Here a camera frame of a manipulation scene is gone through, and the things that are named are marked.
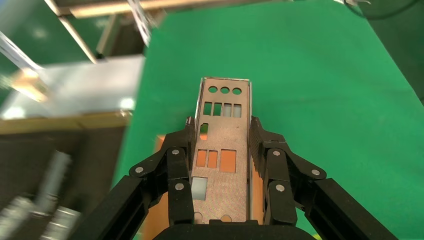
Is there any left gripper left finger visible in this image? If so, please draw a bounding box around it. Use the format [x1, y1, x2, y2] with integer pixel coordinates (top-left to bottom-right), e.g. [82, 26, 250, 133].
[69, 116, 196, 240]

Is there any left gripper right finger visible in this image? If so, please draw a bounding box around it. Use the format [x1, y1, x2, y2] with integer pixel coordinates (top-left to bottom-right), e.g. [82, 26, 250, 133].
[248, 115, 398, 240]

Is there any silver computer I/O shield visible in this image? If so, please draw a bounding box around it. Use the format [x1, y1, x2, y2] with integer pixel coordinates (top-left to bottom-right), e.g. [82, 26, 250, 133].
[190, 76, 253, 224]

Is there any brown cardboard box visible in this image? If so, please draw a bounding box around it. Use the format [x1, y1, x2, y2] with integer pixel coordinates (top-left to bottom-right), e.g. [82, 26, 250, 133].
[140, 134, 266, 240]

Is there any green tablecloth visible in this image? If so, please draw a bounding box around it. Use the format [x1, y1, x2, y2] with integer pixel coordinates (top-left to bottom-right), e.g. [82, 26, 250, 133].
[112, 0, 424, 240]

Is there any long grey metal bar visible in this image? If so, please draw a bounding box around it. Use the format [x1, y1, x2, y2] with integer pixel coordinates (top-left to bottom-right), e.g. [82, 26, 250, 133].
[34, 150, 73, 213]

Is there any grey perforated shelf brace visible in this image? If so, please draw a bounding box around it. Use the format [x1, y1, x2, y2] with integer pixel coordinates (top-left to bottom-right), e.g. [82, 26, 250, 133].
[125, 0, 158, 47]

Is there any ribbed grey metal part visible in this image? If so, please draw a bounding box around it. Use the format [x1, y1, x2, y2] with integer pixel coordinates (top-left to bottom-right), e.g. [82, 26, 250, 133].
[0, 195, 82, 240]

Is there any white lean pipe frame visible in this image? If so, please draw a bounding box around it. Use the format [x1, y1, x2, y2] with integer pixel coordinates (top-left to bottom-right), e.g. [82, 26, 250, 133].
[43, 0, 296, 64]

